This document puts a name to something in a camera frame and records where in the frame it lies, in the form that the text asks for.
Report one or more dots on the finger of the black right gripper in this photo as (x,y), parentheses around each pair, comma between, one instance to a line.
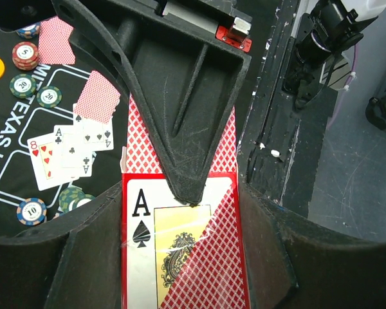
(165,55)

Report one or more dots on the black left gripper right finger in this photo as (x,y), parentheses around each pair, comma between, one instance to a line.
(295,263)

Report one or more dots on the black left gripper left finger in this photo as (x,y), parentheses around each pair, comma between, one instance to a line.
(72,261)

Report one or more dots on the blue poker chip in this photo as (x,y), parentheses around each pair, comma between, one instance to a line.
(31,212)
(30,31)

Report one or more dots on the red backed card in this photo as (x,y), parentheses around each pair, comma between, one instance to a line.
(54,45)
(98,100)

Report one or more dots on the red playing card deck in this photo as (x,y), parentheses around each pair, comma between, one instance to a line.
(176,255)

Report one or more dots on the four of spades card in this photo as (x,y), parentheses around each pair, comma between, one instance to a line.
(96,136)

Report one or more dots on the face up black card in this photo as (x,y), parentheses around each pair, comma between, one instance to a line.
(72,157)

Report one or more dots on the eight of hearts card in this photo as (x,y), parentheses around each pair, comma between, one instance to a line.
(42,155)

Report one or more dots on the green poker chip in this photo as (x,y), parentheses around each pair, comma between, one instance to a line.
(49,96)
(23,86)
(73,197)

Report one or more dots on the black texas holdem poker mat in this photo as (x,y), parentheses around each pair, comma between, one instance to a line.
(21,119)

